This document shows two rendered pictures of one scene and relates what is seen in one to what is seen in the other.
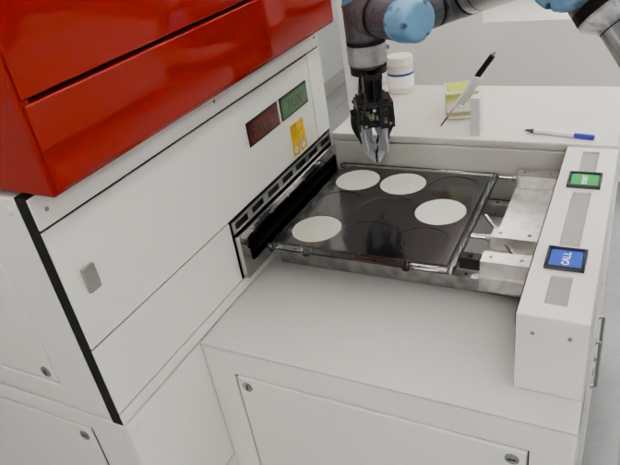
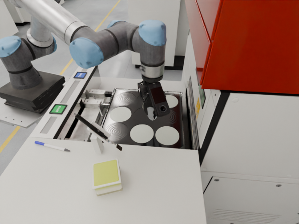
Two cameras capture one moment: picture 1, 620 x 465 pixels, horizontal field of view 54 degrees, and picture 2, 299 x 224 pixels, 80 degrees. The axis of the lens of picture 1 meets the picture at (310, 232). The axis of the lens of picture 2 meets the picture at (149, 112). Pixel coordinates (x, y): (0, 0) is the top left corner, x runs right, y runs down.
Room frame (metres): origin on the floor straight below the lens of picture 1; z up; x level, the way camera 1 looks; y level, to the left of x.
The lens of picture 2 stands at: (1.62, -0.39, 1.49)
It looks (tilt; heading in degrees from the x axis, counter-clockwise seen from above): 45 degrees down; 154
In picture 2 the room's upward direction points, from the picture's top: straight up
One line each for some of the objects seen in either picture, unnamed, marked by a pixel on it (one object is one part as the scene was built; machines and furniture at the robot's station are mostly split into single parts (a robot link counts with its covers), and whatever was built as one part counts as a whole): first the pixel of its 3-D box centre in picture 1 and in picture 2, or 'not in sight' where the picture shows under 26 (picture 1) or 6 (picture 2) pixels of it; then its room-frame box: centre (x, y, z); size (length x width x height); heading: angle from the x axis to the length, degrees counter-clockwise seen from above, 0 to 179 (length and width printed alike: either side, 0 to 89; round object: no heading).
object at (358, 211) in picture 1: (386, 208); (144, 115); (1.09, -0.16, 0.90); 0.34 x 0.34 x 0.01; 59
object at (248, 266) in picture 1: (293, 203); (189, 116); (1.19, 0.02, 0.89); 0.44 x 0.02 x 0.10; 149
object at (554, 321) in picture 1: (573, 251); (74, 102); (0.85, -0.44, 0.89); 0.55 x 0.09 x 0.14; 149
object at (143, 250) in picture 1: (232, 189); (194, 72); (1.04, 0.13, 1.02); 0.82 x 0.03 x 0.40; 149
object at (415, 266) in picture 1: (353, 256); (147, 91); (0.94, -0.07, 0.90); 0.37 x 0.01 x 0.01; 59
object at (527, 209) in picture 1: (522, 232); (89, 118); (0.97, -0.40, 0.87); 0.36 x 0.08 x 0.03; 149
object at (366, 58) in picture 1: (368, 54); (151, 67); (1.17, -0.17, 1.19); 0.08 x 0.08 x 0.05
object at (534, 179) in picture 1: (537, 179); (74, 143); (1.11, -0.48, 0.89); 0.08 x 0.03 x 0.03; 59
